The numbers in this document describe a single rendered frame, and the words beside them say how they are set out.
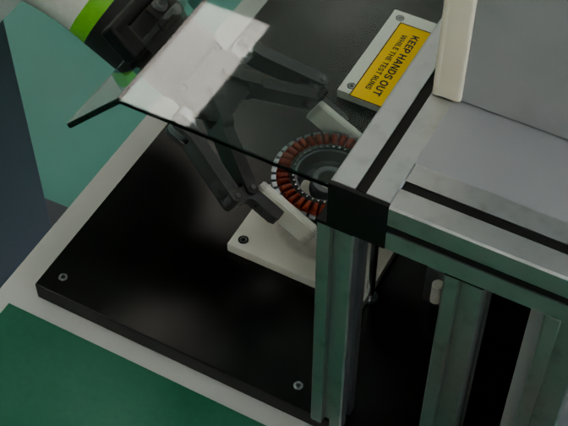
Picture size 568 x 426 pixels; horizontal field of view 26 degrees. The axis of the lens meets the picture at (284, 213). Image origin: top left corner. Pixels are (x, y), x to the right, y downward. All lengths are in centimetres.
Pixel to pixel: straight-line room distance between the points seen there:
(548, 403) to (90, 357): 47
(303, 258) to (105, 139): 124
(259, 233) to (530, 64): 46
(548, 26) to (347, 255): 22
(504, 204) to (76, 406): 50
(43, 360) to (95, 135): 125
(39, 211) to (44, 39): 71
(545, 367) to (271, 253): 41
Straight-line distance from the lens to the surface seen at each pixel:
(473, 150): 85
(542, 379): 89
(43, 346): 120
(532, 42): 82
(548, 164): 85
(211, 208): 126
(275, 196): 114
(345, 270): 91
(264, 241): 122
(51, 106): 248
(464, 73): 86
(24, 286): 125
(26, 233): 198
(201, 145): 113
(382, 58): 98
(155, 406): 115
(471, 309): 88
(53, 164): 237
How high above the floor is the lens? 174
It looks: 50 degrees down
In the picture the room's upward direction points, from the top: straight up
